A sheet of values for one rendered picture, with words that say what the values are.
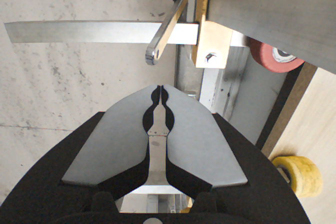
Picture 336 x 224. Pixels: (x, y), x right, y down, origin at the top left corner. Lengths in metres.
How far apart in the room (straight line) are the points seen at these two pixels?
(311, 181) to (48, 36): 0.52
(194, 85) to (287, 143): 0.26
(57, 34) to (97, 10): 0.90
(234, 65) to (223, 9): 0.40
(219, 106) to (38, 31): 0.56
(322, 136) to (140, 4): 1.04
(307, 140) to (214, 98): 0.31
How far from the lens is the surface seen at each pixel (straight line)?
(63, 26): 0.29
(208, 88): 0.58
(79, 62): 1.33
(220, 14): 0.19
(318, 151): 0.49
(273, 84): 0.46
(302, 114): 0.37
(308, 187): 0.40
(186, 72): 0.45
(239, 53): 0.56
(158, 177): 0.32
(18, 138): 2.24
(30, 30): 0.33
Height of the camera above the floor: 1.11
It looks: 58 degrees down
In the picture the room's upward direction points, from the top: 178 degrees clockwise
